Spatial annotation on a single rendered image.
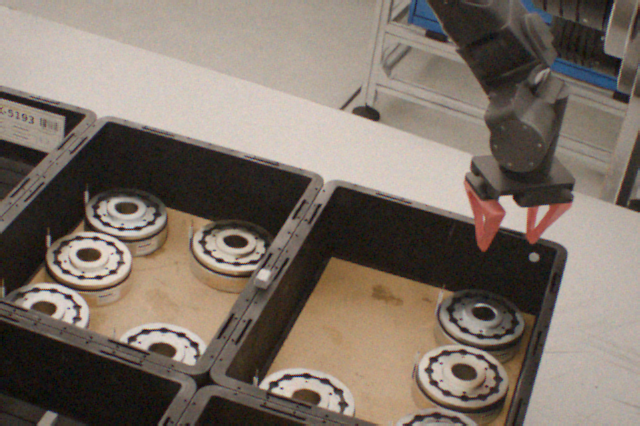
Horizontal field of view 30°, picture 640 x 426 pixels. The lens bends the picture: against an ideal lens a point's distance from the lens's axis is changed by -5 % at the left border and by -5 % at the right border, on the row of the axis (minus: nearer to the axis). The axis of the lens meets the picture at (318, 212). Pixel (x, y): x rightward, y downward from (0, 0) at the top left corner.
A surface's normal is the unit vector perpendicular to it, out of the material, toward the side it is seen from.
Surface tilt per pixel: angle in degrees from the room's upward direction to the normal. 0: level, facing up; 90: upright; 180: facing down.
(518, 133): 91
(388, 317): 0
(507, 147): 91
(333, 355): 0
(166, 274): 0
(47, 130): 90
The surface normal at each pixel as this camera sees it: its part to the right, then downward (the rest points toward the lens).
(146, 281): 0.13, -0.82
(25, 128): -0.30, 0.50
